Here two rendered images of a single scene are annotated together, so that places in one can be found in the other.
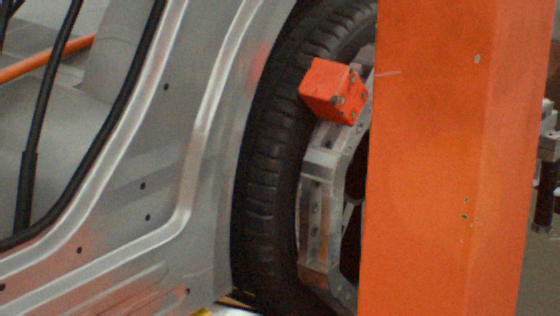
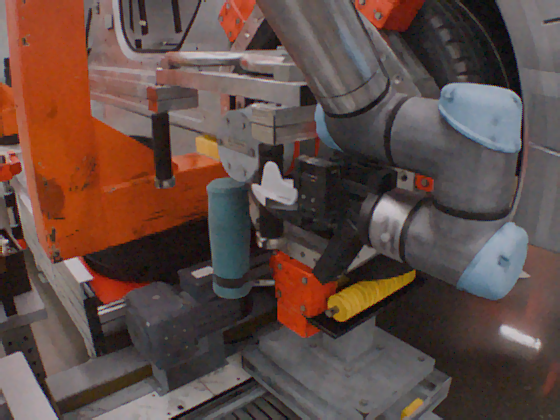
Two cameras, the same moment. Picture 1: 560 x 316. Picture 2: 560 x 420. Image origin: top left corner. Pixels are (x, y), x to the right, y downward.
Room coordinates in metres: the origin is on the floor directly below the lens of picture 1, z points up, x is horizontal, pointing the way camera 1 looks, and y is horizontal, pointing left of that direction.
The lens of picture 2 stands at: (2.05, -1.10, 1.05)
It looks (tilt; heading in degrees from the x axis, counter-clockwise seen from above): 22 degrees down; 104
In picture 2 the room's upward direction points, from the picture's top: straight up
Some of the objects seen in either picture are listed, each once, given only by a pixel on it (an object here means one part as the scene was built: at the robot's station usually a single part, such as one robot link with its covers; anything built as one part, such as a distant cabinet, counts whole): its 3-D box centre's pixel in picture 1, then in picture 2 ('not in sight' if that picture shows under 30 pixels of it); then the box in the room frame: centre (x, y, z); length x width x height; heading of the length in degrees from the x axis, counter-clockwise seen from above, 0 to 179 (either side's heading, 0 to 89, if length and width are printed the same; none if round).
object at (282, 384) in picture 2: not in sight; (343, 374); (2.00, -0.08, 0.13); 0.50 x 0.36 x 0.10; 144
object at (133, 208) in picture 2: not in sight; (176, 159); (1.47, 0.06, 0.69); 0.52 x 0.17 x 0.35; 54
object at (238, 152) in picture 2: not in sight; (281, 138); (1.86, -0.28, 0.85); 0.21 x 0.14 x 0.14; 54
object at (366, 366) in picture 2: not in sight; (349, 322); (2.00, -0.08, 0.32); 0.40 x 0.30 x 0.28; 144
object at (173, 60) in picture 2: not in sight; (226, 40); (1.75, -0.26, 1.03); 0.19 x 0.18 x 0.11; 54
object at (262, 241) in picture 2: (546, 193); (271, 192); (1.90, -0.51, 0.83); 0.04 x 0.04 x 0.16
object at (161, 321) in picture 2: not in sight; (205, 325); (1.60, -0.11, 0.26); 0.42 x 0.18 x 0.35; 54
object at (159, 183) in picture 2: not in sight; (162, 148); (1.62, -0.31, 0.83); 0.04 x 0.04 x 0.16
